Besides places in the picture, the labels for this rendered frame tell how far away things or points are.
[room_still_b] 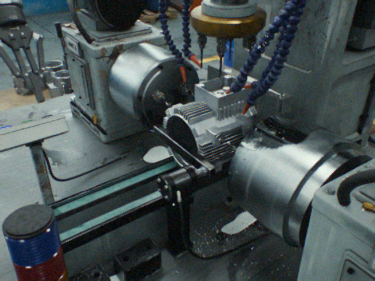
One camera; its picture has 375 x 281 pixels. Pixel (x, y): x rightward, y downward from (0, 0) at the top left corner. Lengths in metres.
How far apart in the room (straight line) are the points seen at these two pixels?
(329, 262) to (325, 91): 0.49
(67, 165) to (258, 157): 0.76
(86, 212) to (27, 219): 0.49
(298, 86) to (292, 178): 0.41
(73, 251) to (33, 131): 0.32
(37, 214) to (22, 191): 0.76
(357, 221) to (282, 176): 0.18
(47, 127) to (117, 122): 0.42
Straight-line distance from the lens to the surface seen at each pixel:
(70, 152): 1.44
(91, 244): 0.96
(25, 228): 0.53
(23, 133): 1.06
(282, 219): 0.78
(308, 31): 1.07
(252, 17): 0.93
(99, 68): 1.33
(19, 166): 1.42
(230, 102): 1.01
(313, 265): 0.77
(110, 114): 1.40
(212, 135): 0.96
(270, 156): 0.79
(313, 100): 1.09
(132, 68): 1.20
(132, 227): 0.99
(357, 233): 0.66
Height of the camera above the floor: 1.56
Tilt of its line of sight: 32 degrees down
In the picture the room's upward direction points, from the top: straight up
